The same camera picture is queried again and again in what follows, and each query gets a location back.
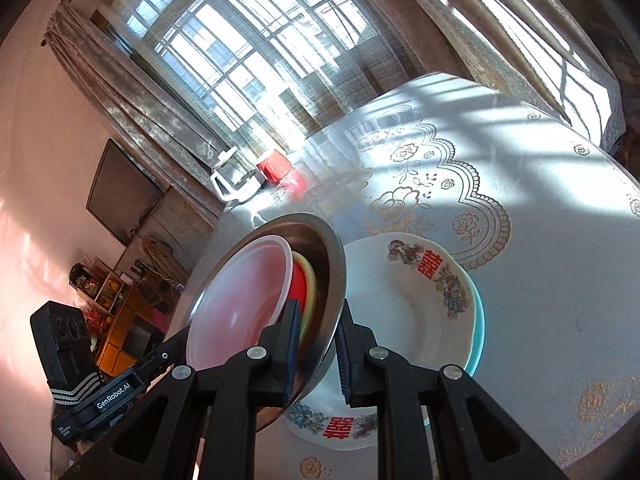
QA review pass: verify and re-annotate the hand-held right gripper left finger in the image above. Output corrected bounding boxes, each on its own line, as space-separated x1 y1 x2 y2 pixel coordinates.
57 299 305 480

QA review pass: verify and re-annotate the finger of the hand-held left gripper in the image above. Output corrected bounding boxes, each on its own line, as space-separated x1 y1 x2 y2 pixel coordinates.
134 326 190 387

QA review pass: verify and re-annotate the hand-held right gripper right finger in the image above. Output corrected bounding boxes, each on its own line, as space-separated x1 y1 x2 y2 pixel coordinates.
334 299 571 480

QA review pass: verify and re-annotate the red plastic bowl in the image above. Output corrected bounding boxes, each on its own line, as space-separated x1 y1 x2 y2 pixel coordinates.
282 259 310 331

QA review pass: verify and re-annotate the yellow plastic bowl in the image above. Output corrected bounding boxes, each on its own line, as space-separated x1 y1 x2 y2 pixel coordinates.
291 251 318 336

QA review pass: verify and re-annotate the large patterned white plate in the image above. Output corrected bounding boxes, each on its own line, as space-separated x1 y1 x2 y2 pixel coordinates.
285 234 477 453

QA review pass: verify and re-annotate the stainless steel bowl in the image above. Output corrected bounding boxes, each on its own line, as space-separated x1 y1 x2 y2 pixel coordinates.
184 212 347 433

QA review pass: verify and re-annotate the white floral bowl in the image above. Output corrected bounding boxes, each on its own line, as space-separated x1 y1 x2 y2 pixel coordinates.
184 235 293 373

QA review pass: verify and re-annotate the teal plastic plate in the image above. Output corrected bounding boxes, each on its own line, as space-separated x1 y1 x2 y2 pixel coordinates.
422 280 487 431

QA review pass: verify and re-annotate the yellow wooden cabinet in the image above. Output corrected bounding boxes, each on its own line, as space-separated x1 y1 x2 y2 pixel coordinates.
95 285 166 376

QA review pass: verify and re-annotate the cluttered display shelf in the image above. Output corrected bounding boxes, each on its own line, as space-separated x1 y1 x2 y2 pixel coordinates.
70 257 133 311

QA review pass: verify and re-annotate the wooden folding chair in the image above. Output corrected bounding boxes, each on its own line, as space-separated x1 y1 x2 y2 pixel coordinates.
137 237 183 281

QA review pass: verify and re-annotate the white glass kettle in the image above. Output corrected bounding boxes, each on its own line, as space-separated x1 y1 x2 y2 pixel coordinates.
210 146 261 203

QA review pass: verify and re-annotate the red mug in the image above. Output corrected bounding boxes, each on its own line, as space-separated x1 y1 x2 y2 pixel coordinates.
256 150 292 184

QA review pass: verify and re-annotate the grey velvet curtain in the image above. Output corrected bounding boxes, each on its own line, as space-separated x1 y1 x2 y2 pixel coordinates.
42 10 226 221

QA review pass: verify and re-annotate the sheer white curtain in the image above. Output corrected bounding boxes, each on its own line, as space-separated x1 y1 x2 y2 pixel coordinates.
90 0 451 161

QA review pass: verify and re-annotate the barred window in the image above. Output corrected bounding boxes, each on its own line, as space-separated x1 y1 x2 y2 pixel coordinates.
125 0 381 131

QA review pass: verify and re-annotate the beige patterned curtain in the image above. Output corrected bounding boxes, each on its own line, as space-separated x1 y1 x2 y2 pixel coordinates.
380 0 626 146

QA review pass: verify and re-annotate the wall-mounted television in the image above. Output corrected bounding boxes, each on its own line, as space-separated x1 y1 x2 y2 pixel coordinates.
86 139 166 247

